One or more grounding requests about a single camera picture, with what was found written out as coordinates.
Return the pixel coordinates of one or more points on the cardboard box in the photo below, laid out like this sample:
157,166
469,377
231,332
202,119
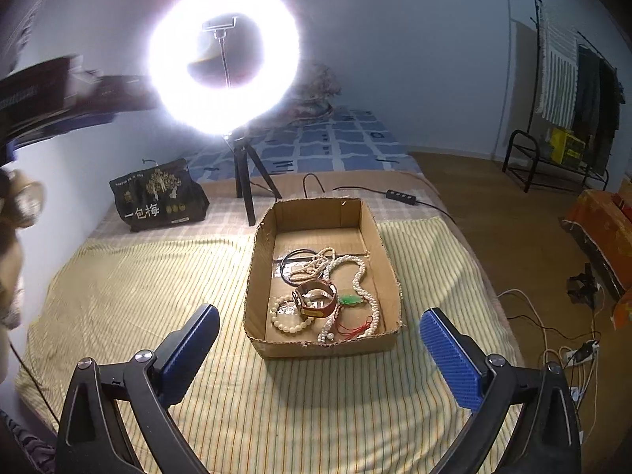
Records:
336,240

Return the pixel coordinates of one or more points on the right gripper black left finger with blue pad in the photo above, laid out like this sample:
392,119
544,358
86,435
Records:
180,355

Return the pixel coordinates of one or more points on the black metal clothes rack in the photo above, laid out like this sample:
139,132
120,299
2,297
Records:
573,115

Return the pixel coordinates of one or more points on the white power strip with cables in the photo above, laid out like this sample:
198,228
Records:
566,356

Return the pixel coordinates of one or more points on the blue patterned bedsheet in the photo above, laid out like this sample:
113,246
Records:
346,140

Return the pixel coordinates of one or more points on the yellow striped bed cloth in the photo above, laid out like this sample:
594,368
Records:
387,412

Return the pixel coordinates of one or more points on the bright ring light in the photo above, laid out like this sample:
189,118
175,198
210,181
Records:
217,65

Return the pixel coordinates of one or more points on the hand in grey glove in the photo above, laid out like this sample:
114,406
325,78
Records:
22,203

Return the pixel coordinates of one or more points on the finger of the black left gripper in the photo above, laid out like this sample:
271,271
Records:
121,93

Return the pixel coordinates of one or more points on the brown strap wristwatch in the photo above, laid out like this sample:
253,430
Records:
315,298

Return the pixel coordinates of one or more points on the black bag with gold print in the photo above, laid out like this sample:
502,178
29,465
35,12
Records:
162,196

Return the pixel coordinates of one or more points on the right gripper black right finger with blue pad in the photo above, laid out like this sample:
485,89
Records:
459,359

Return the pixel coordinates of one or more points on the orange covered furniture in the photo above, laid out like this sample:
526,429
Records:
603,220

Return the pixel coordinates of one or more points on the black ring light tripod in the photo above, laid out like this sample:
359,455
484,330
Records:
243,151

